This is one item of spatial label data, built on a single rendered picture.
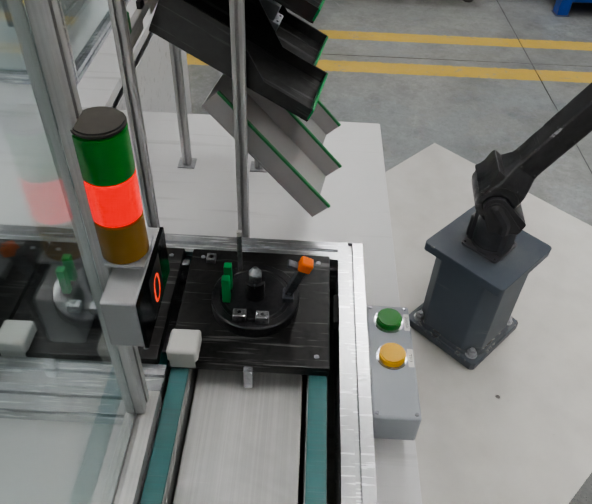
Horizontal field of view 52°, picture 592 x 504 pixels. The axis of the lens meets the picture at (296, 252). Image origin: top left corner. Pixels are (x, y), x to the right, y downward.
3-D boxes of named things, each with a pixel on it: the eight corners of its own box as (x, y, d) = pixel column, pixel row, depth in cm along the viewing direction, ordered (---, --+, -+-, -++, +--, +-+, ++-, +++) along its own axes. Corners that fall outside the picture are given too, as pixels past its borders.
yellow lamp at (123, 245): (153, 234, 66) (147, 198, 62) (143, 266, 62) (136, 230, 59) (108, 231, 66) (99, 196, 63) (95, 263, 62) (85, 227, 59)
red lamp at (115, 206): (147, 197, 62) (141, 158, 59) (136, 229, 59) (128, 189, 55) (99, 195, 62) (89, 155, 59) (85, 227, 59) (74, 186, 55)
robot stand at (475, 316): (517, 327, 110) (553, 247, 97) (471, 371, 103) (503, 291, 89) (451, 283, 118) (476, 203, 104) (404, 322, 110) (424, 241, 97)
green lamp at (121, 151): (141, 157, 59) (133, 112, 56) (128, 188, 55) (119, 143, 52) (89, 154, 59) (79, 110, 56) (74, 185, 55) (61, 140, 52)
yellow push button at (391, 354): (403, 350, 94) (405, 342, 93) (405, 371, 91) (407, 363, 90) (377, 349, 94) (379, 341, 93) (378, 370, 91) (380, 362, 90)
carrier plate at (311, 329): (329, 263, 108) (330, 255, 106) (328, 376, 90) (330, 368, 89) (194, 256, 108) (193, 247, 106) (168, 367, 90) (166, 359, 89)
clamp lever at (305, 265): (294, 289, 97) (314, 258, 92) (293, 298, 95) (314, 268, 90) (273, 282, 96) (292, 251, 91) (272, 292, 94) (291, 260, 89)
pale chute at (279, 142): (325, 176, 121) (342, 165, 118) (312, 217, 111) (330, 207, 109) (224, 70, 109) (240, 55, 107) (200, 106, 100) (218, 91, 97)
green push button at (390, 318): (399, 316, 99) (401, 308, 98) (401, 335, 96) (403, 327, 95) (374, 314, 99) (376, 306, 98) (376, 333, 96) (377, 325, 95)
